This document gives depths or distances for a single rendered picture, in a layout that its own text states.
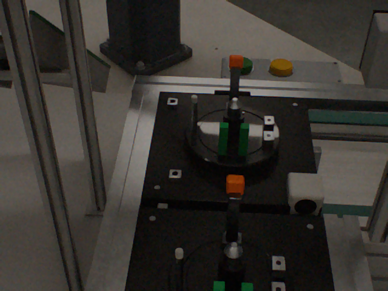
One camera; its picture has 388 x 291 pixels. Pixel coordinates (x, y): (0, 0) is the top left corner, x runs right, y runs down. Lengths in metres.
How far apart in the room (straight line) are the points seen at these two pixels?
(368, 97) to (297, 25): 2.18
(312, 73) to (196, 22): 0.42
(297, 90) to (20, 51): 0.57
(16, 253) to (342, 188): 0.49
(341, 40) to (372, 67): 2.46
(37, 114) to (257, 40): 0.81
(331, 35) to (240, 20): 1.76
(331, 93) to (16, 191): 0.54
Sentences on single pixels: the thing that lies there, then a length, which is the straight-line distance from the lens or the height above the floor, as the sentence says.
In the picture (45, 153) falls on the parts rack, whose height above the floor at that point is 1.14.
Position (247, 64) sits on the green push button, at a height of 0.97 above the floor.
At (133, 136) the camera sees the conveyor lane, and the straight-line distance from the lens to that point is 0.87.
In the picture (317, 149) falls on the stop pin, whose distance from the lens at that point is 0.85.
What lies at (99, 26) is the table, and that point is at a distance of 1.35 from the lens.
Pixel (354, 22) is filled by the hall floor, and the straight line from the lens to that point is 3.25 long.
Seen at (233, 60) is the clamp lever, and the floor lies 1.07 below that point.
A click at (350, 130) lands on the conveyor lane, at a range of 0.96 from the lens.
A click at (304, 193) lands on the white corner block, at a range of 0.75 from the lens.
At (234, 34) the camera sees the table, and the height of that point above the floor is 0.86.
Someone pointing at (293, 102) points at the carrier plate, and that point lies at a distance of 0.93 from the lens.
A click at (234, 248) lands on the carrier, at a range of 0.60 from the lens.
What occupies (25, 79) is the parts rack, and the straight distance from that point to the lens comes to 0.54.
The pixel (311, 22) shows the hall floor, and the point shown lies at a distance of 3.19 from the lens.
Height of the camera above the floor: 1.52
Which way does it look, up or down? 42 degrees down
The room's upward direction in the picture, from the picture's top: 1 degrees clockwise
